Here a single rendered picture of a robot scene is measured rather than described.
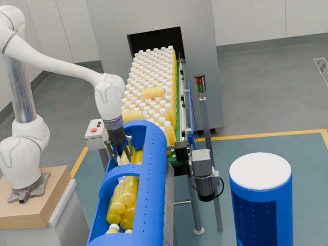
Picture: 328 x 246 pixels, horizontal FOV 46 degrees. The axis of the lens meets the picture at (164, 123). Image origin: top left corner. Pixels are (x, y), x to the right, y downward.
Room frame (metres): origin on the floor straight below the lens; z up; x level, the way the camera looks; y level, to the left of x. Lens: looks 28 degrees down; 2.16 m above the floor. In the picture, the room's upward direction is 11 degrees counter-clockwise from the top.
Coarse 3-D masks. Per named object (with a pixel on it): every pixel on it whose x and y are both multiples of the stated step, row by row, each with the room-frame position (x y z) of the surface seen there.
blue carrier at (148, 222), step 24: (144, 120) 1.80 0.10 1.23; (120, 144) 1.81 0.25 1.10; (144, 144) 1.57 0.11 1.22; (120, 168) 1.39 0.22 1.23; (144, 168) 1.38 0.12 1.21; (144, 192) 1.23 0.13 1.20; (96, 216) 1.26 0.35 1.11; (144, 216) 1.10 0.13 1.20; (96, 240) 1.00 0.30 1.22; (120, 240) 0.97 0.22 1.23; (144, 240) 0.99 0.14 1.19
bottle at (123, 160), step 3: (123, 150) 1.71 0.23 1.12; (129, 150) 1.69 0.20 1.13; (135, 150) 1.73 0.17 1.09; (123, 153) 1.67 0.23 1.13; (123, 156) 1.64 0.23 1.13; (132, 156) 1.65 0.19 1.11; (123, 159) 1.62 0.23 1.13; (132, 159) 1.63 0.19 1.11; (123, 162) 1.61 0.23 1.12; (126, 162) 1.60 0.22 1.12; (132, 162) 1.62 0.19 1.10
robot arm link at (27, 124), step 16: (16, 16) 1.76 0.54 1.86; (16, 32) 1.73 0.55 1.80; (16, 64) 1.75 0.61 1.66; (16, 80) 1.75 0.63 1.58; (16, 96) 1.75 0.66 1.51; (32, 96) 1.80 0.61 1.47; (16, 112) 1.76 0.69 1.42; (32, 112) 1.77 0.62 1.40; (16, 128) 1.74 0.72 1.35; (32, 128) 1.74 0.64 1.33
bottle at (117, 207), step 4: (120, 184) 1.42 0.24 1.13; (116, 188) 1.40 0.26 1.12; (120, 188) 1.39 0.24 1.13; (116, 192) 1.37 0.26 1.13; (120, 192) 1.36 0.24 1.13; (116, 196) 1.34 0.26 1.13; (120, 196) 1.34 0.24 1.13; (112, 200) 1.34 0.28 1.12; (116, 200) 1.32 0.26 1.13; (120, 200) 1.31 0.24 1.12; (112, 204) 1.30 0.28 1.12; (116, 204) 1.30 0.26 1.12; (120, 204) 1.30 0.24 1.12; (112, 208) 1.30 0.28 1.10; (116, 208) 1.30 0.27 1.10; (120, 208) 1.30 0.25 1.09; (124, 208) 1.29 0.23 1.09; (116, 212) 1.30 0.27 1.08; (120, 212) 1.30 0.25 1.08
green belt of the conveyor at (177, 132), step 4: (176, 80) 3.03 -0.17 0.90; (176, 92) 2.79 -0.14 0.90; (176, 112) 2.45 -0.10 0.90; (176, 132) 2.17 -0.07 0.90; (176, 136) 2.13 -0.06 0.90; (176, 140) 2.08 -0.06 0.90; (172, 152) 1.95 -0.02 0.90; (168, 156) 1.92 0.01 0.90; (172, 156) 1.91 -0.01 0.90; (168, 160) 1.88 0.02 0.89; (172, 160) 1.88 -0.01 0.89; (172, 164) 1.87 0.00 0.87; (176, 164) 1.87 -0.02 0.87; (180, 164) 1.87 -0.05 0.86
